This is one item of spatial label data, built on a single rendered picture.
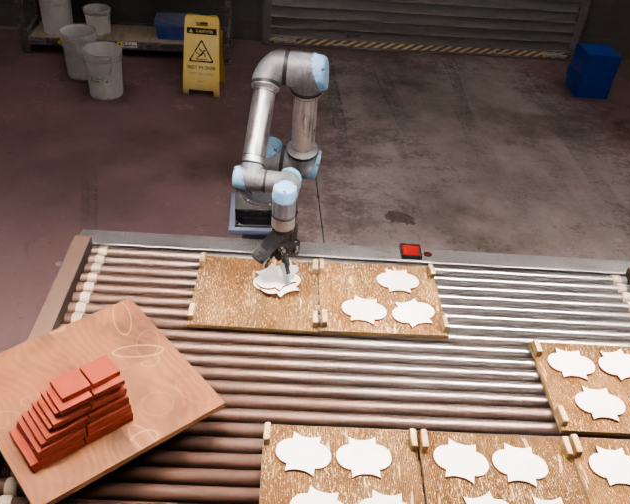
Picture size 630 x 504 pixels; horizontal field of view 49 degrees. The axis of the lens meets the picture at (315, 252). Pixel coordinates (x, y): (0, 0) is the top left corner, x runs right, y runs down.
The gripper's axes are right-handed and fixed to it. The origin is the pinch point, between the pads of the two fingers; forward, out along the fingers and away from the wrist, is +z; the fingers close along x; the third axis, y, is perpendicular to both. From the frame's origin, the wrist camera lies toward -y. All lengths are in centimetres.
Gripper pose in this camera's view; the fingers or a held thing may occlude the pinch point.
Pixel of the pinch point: (275, 276)
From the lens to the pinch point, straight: 231.7
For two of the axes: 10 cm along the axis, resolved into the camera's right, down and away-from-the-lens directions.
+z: -0.8, 7.9, 6.1
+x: -6.9, -4.8, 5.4
